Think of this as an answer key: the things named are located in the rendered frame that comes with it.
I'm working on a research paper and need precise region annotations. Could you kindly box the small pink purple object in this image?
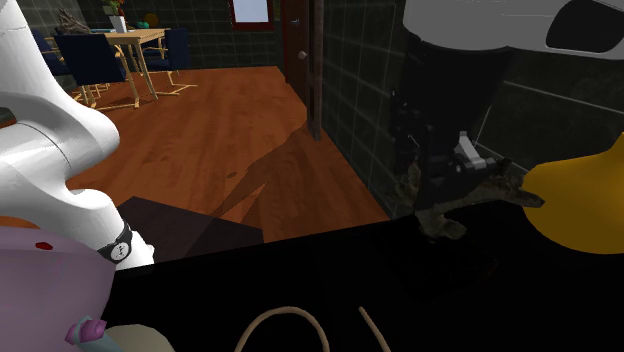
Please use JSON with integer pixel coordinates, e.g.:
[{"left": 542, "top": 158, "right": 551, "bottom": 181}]
[{"left": 64, "top": 314, "right": 108, "bottom": 346}]

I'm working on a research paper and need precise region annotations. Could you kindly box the red framed window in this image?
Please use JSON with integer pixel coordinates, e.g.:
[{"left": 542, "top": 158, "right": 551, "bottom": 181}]
[{"left": 227, "top": 0, "right": 276, "bottom": 32}]

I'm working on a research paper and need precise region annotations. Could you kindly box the dark blue chair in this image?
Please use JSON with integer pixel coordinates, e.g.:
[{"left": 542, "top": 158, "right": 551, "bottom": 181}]
[
  {"left": 30, "top": 28, "right": 75, "bottom": 79},
  {"left": 52, "top": 32, "right": 143, "bottom": 111},
  {"left": 142, "top": 27, "right": 199, "bottom": 97}
]

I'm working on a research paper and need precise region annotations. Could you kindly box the dark red door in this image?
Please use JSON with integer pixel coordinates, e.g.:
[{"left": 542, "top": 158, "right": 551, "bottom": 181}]
[{"left": 281, "top": 0, "right": 325, "bottom": 143}]

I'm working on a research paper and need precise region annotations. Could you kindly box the beige rounded object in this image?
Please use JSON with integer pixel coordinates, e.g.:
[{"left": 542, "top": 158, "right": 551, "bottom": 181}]
[{"left": 103, "top": 323, "right": 177, "bottom": 352}]

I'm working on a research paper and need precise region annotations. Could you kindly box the pale purple rounded object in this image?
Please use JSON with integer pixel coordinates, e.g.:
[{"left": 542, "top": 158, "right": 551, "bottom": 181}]
[{"left": 0, "top": 225, "right": 117, "bottom": 352}]

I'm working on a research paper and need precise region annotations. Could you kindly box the mottled brown figure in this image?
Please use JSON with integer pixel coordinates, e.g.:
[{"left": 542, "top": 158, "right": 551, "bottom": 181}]
[{"left": 393, "top": 156, "right": 546, "bottom": 242}]

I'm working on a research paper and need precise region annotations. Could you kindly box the tan curved wire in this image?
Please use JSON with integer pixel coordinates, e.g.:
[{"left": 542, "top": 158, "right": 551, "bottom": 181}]
[
  {"left": 358, "top": 305, "right": 392, "bottom": 352},
  {"left": 234, "top": 305, "right": 331, "bottom": 352}
]

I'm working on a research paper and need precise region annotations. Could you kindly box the yellow rounded object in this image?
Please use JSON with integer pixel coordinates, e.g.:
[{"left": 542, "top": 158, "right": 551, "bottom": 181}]
[{"left": 522, "top": 132, "right": 624, "bottom": 256}]

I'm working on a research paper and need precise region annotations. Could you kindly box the wooden dining table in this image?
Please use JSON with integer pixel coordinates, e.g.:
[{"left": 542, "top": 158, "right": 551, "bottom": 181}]
[{"left": 54, "top": 0, "right": 173, "bottom": 102}]

